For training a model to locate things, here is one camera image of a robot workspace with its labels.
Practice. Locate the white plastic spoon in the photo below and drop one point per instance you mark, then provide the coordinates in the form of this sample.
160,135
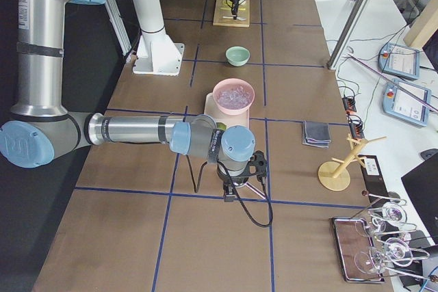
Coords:
238,18

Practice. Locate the steel ice scoop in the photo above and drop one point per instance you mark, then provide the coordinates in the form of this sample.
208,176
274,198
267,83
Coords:
252,188

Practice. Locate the green bowl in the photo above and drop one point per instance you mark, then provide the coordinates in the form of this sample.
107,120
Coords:
237,56

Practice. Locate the pink bowl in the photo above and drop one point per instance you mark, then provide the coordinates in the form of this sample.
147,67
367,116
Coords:
234,83

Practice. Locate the clear ice cubes pile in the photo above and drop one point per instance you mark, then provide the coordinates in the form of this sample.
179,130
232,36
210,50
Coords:
234,98

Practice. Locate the bamboo cutting board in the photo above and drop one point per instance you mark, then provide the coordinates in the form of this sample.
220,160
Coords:
218,14

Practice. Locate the green lime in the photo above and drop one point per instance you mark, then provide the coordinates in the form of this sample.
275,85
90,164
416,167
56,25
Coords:
221,126

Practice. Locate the cream plastic tray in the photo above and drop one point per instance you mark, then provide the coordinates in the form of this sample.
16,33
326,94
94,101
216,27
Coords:
228,117

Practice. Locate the wooden mug tree stand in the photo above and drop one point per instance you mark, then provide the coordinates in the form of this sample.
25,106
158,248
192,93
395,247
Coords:
333,174

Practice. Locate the grey folded cloth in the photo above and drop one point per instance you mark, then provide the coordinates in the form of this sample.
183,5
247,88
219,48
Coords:
316,134

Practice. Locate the black power strip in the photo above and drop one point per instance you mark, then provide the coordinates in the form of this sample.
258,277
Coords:
355,123

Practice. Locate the black framed tray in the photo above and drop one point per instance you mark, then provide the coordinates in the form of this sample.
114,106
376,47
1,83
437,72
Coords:
351,239

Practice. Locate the wine glass rack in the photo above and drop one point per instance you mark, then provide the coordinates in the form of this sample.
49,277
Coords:
384,221

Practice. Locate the far teach pendant tablet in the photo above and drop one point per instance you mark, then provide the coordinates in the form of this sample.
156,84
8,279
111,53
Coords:
400,61

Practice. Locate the teach pendant tablet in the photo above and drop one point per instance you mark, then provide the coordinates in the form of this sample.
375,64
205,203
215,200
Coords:
399,104
400,61

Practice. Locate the near teach pendant tablet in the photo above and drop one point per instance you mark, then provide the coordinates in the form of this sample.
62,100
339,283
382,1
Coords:
399,104

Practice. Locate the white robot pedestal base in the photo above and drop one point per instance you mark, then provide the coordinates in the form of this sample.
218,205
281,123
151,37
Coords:
157,54

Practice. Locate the aluminium frame post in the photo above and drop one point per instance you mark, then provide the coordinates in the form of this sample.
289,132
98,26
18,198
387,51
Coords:
346,34

